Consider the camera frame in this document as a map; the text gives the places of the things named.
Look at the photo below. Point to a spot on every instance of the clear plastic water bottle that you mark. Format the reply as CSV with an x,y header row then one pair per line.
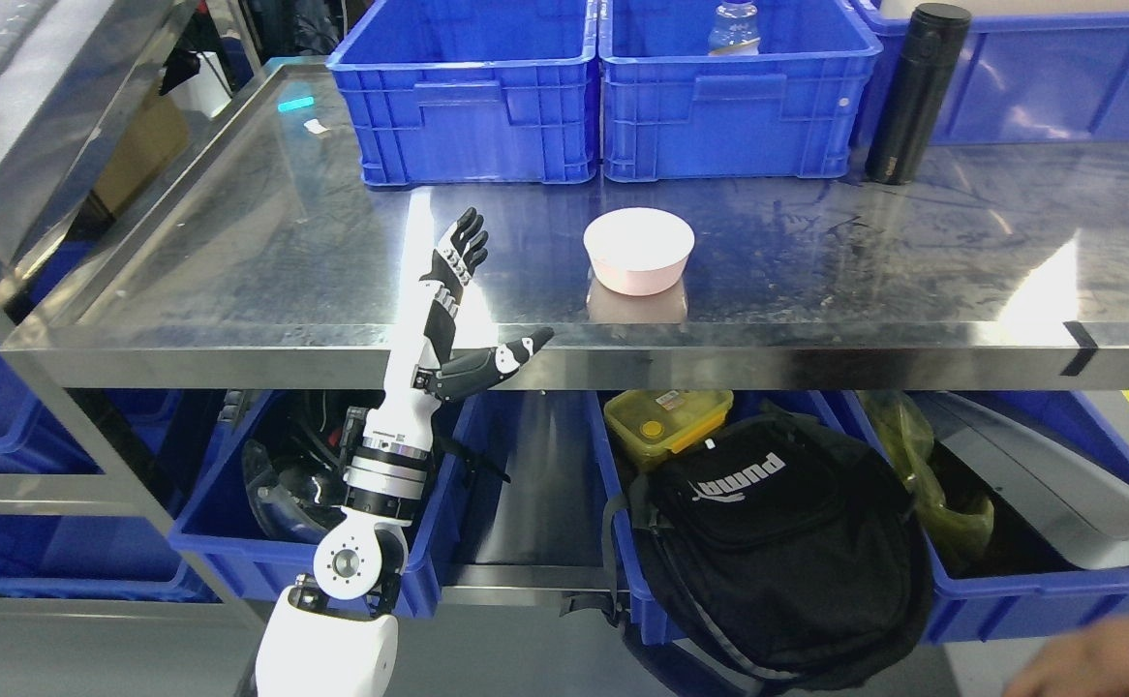
x,y
735,31

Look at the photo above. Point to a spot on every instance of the blue crate top middle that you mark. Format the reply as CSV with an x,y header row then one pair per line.
x,y
672,110

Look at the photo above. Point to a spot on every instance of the blue crate top left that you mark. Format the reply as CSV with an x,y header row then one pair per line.
x,y
449,92

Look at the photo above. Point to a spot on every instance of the grey flat device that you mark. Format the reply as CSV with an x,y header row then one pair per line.
x,y
1080,509

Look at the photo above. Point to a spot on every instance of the black thermos bottle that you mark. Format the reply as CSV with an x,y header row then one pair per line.
x,y
928,56

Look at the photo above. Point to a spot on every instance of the blue crate lower right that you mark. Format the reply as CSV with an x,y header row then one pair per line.
x,y
1022,588

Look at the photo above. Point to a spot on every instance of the blue crate top right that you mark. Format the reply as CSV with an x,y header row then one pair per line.
x,y
1028,72

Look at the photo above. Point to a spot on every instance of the yellow green plastic bag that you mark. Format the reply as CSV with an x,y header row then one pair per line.
x,y
952,505

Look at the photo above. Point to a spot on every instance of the blue crate lower middle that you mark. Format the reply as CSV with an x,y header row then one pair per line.
x,y
840,411

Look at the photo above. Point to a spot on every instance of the blue crate far left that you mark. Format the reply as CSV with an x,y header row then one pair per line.
x,y
32,440

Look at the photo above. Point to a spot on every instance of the cardboard box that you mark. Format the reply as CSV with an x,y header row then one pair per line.
x,y
158,133

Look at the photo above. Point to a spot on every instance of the blue crate lower left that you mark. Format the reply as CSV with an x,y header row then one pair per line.
x,y
217,522

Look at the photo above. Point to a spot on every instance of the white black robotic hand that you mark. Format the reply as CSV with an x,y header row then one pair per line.
x,y
437,372

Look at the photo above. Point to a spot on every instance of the yellow lunch box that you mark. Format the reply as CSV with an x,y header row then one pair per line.
x,y
654,426

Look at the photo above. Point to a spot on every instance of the person hand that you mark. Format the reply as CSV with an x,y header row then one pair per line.
x,y
1088,662

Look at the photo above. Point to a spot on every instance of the black puma backpack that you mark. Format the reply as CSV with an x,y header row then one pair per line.
x,y
784,550

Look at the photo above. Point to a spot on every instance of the blue crate bottom left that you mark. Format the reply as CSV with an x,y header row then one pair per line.
x,y
93,558

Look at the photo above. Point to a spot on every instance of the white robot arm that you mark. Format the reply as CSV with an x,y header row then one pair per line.
x,y
333,632

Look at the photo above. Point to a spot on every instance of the pink ikea bowl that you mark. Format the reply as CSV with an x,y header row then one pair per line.
x,y
638,251

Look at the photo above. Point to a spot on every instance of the black helmet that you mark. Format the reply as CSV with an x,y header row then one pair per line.
x,y
294,460

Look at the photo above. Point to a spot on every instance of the blue crate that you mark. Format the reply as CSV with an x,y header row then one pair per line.
x,y
840,411
449,92
1028,72
217,522
32,440
1022,588
672,110
93,558

